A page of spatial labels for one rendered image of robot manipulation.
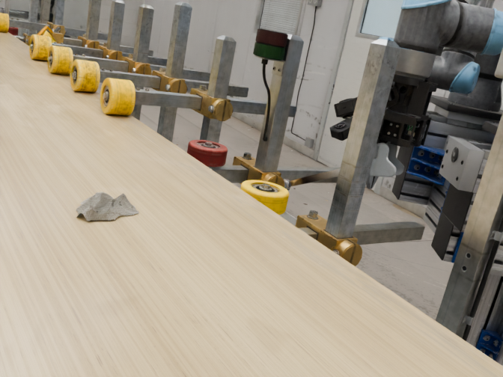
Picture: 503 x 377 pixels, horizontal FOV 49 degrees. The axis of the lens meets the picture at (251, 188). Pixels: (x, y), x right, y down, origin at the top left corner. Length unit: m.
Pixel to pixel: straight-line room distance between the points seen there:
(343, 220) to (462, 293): 0.25
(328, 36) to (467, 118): 3.74
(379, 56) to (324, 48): 4.49
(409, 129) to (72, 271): 0.64
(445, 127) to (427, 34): 0.78
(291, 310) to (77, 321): 0.20
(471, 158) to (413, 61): 0.33
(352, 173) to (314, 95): 4.51
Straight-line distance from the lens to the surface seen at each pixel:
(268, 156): 1.14
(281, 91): 1.12
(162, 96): 1.32
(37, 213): 0.70
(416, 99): 1.00
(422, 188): 1.76
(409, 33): 0.99
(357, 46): 5.05
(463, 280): 0.82
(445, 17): 1.00
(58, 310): 0.51
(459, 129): 1.75
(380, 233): 1.12
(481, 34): 1.03
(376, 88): 0.92
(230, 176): 1.16
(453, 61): 1.41
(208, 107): 1.34
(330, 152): 5.17
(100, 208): 0.71
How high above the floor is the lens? 1.16
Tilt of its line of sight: 17 degrees down
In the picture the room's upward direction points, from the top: 11 degrees clockwise
